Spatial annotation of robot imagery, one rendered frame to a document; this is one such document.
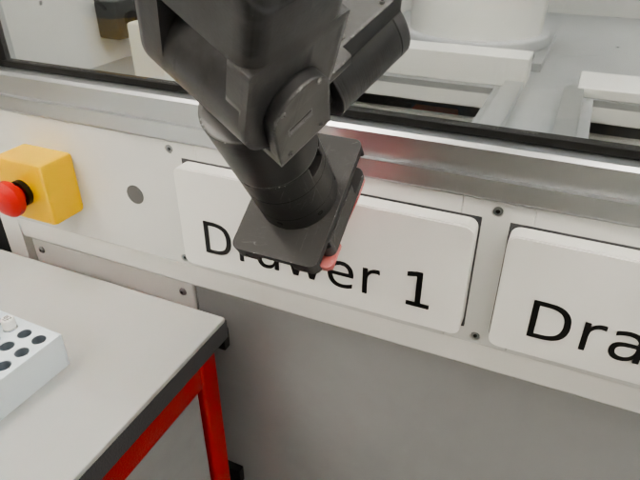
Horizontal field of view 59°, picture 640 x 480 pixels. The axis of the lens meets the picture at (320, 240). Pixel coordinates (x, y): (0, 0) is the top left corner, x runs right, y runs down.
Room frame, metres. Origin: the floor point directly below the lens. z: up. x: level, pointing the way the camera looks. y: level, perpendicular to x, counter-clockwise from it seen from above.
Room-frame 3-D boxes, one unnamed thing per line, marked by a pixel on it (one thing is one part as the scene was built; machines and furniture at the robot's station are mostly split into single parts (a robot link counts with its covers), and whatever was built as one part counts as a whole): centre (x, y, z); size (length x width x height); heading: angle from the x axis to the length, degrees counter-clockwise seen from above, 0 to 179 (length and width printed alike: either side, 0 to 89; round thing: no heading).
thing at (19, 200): (0.54, 0.33, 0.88); 0.04 x 0.03 x 0.04; 66
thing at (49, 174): (0.57, 0.31, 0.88); 0.07 x 0.05 x 0.07; 66
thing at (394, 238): (0.45, 0.01, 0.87); 0.29 x 0.02 x 0.11; 66
